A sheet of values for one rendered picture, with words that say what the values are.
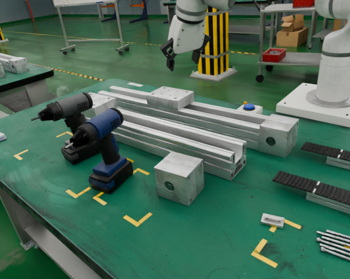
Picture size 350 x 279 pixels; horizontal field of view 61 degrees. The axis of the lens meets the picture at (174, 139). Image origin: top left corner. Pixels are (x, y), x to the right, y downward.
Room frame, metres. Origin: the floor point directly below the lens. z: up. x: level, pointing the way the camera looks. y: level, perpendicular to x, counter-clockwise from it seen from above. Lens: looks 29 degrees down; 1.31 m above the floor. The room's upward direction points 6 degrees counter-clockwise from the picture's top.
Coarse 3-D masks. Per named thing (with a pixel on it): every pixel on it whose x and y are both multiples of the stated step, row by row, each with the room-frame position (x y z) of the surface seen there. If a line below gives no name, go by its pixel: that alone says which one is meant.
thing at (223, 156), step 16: (128, 112) 1.07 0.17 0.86; (128, 128) 0.95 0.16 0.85; (144, 128) 0.91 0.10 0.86; (160, 128) 0.95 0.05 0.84; (176, 128) 0.90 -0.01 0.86; (192, 128) 0.88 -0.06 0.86; (128, 144) 0.96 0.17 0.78; (144, 144) 0.91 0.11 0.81; (160, 144) 0.86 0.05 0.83; (176, 144) 0.82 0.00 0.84; (192, 144) 0.77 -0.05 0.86; (208, 144) 0.82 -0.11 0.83; (224, 144) 0.78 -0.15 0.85; (240, 144) 0.75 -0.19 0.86; (208, 160) 0.73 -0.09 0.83; (224, 160) 0.71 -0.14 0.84; (240, 160) 0.74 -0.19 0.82; (224, 176) 0.70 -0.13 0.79
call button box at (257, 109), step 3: (243, 105) 1.08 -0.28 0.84; (255, 105) 1.07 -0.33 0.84; (240, 108) 1.05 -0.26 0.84; (243, 108) 1.04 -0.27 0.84; (255, 108) 1.04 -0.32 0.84; (258, 108) 1.04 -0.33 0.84; (261, 108) 1.04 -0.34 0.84; (246, 111) 1.02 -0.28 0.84; (249, 111) 1.02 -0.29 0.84; (252, 111) 1.02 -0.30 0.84; (255, 111) 1.01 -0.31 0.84; (258, 111) 1.02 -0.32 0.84; (261, 111) 1.04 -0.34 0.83; (261, 114) 1.04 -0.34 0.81
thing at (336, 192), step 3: (333, 189) 0.57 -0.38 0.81; (336, 189) 0.57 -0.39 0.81; (339, 189) 0.57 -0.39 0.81; (342, 189) 0.57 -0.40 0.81; (333, 192) 0.56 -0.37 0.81; (336, 192) 0.56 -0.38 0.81; (339, 192) 0.56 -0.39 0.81; (330, 195) 0.55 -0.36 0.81; (333, 195) 0.55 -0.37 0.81; (336, 195) 0.55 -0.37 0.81; (339, 195) 0.55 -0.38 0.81; (330, 198) 0.54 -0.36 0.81; (333, 198) 0.54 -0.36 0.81; (336, 198) 0.54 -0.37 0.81
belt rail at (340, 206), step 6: (306, 198) 0.58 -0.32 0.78; (312, 198) 0.57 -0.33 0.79; (318, 198) 0.57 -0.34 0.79; (324, 198) 0.55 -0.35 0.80; (324, 204) 0.55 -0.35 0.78; (330, 204) 0.54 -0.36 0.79; (336, 204) 0.54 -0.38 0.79; (342, 204) 0.53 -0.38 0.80; (342, 210) 0.53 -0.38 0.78; (348, 210) 0.52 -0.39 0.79
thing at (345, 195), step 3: (345, 189) 0.56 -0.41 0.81; (342, 192) 0.56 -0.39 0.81; (345, 192) 0.55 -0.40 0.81; (348, 192) 0.55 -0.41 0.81; (342, 195) 0.54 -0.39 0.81; (345, 195) 0.55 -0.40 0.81; (348, 195) 0.54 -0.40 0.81; (339, 198) 0.54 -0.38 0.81; (342, 198) 0.53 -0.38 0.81; (345, 198) 0.53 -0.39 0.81; (348, 198) 0.53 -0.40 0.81; (339, 201) 0.53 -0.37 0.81; (342, 201) 0.53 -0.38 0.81; (345, 201) 0.52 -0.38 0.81
